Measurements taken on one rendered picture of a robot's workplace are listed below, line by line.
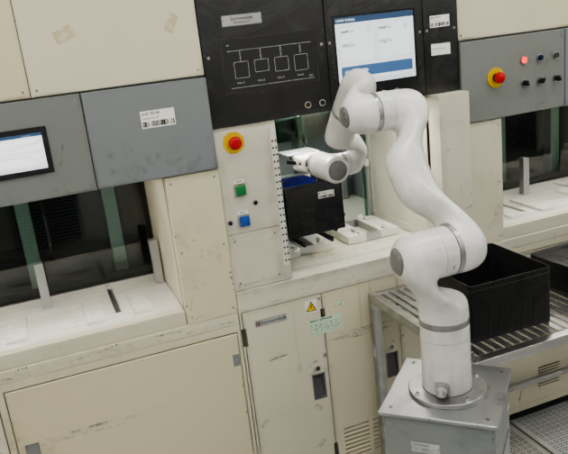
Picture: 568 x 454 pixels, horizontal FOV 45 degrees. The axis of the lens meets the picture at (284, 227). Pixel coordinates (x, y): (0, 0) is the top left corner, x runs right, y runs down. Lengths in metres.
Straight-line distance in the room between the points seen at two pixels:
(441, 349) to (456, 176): 0.89
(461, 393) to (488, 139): 1.09
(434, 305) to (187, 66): 0.99
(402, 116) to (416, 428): 0.76
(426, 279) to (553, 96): 1.28
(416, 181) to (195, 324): 0.92
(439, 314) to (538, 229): 1.19
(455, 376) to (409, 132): 0.60
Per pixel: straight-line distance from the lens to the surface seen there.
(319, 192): 2.32
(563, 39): 2.70
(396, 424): 1.73
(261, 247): 2.20
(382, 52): 2.28
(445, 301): 1.62
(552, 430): 3.06
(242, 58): 2.09
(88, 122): 2.00
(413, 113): 1.73
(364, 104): 1.69
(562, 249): 2.46
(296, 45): 2.15
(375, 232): 2.58
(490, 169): 2.56
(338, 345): 2.42
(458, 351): 1.69
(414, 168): 1.65
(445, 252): 1.58
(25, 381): 2.20
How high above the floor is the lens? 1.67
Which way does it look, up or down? 16 degrees down
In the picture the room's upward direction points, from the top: 7 degrees counter-clockwise
